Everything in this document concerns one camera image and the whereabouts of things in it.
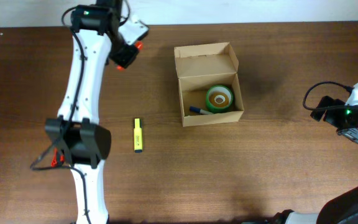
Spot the red black stapler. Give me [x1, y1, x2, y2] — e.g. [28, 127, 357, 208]
[116, 41, 144, 70]

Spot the cardboard box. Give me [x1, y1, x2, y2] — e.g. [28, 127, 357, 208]
[174, 42, 244, 127]

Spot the blue white marker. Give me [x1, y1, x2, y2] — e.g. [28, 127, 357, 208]
[189, 106, 213, 115]

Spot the yellow clear tape roll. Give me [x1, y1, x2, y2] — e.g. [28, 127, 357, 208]
[209, 92, 230, 108]

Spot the green tape roll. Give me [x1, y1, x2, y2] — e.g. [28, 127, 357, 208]
[206, 85, 234, 113]

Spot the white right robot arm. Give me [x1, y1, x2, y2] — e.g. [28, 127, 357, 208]
[265, 81, 358, 224]

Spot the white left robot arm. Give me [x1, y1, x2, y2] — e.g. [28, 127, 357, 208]
[36, 1, 149, 223]

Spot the yellow highlighter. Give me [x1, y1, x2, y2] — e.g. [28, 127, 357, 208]
[134, 118, 143, 153]

